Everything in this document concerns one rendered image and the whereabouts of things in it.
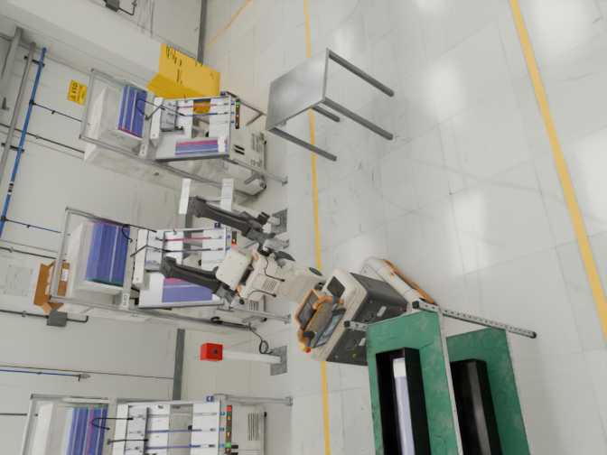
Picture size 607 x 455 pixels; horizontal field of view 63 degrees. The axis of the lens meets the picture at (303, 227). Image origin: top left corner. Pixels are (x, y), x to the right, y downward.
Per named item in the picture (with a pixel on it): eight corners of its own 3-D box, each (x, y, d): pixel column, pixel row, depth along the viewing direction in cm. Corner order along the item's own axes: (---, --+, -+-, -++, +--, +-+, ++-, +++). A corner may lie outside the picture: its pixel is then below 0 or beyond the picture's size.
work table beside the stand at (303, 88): (392, 139, 412) (322, 99, 363) (333, 162, 463) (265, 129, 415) (394, 91, 425) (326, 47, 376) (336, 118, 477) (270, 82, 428)
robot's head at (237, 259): (249, 261, 291) (228, 247, 292) (234, 290, 296) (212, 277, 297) (256, 255, 305) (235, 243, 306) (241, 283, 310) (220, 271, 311)
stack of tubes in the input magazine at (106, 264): (130, 227, 427) (98, 219, 411) (123, 284, 406) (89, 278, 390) (124, 232, 436) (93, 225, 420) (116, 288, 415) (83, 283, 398)
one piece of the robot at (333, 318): (355, 301, 295) (339, 306, 276) (326, 348, 304) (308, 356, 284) (340, 291, 300) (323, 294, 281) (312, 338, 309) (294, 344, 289)
